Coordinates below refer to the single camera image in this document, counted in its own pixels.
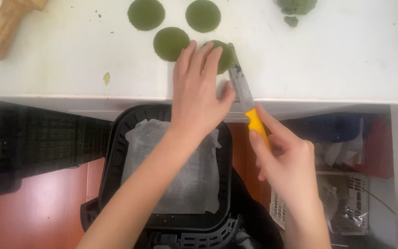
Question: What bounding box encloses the yellow handled kitchen knife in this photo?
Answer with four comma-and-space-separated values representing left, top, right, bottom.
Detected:
227, 43, 272, 153

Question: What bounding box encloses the thin black cable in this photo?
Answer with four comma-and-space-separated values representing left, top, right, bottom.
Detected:
364, 188, 397, 216

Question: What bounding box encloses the heap of bags and cloths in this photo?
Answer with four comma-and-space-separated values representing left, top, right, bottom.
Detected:
281, 112, 395, 180

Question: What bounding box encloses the large green dough lump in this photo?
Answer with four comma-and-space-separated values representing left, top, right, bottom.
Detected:
277, 0, 318, 16

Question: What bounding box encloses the white parchment paper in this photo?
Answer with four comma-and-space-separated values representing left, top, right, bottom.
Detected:
120, 119, 222, 215

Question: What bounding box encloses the round green dough disc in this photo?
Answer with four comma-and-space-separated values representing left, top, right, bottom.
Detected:
153, 27, 191, 62
185, 0, 222, 34
202, 40, 235, 75
127, 0, 166, 32

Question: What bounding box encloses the person's left hand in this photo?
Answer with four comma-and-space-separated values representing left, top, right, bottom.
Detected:
169, 40, 236, 139

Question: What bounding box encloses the person's right hand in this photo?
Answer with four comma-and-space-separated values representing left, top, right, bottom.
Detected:
249, 103, 321, 212

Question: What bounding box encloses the clear plastic bag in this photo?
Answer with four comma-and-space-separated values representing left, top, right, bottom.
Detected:
318, 183, 369, 234

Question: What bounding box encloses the wooden rolling pin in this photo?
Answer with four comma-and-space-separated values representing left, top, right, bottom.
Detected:
0, 0, 49, 61

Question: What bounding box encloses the white plastic basket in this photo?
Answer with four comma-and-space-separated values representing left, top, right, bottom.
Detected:
269, 171, 371, 236

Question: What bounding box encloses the black air fryer basket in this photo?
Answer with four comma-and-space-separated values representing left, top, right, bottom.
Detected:
80, 104, 243, 249

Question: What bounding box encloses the person's black clothing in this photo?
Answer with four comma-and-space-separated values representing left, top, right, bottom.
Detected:
229, 169, 285, 249

